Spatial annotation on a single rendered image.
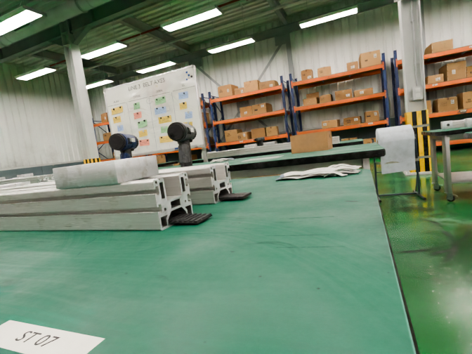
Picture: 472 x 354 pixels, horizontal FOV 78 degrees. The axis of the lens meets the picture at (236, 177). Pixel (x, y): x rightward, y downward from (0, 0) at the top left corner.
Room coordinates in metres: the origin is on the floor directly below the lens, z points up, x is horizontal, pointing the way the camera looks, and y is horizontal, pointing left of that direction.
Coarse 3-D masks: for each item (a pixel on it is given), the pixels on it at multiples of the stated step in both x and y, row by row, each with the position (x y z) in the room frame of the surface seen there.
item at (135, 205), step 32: (0, 192) 0.77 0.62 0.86; (32, 192) 0.60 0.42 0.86; (64, 192) 0.56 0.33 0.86; (96, 192) 0.52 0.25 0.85; (128, 192) 0.51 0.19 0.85; (160, 192) 0.48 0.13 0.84; (0, 224) 0.65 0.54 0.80; (32, 224) 0.61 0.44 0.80; (64, 224) 0.57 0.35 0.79; (96, 224) 0.53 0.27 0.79; (128, 224) 0.50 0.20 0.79; (160, 224) 0.47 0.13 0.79
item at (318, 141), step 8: (296, 136) 2.44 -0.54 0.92; (304, 136) 2.41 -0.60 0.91; (312, 136) 2.38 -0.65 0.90; (320, 136) 2.34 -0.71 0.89; (328, 136) 2.36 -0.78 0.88; (296, 144) 2.44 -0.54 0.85; (304, 144) 2.41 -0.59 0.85; (312, 144) 2.38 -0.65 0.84; (320, 144) 2.35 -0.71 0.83; (328, 144) 2.34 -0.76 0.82; (296, 152) 2.44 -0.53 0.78; (160, 160) 5.29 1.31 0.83; (256, 176) 4.22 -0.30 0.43
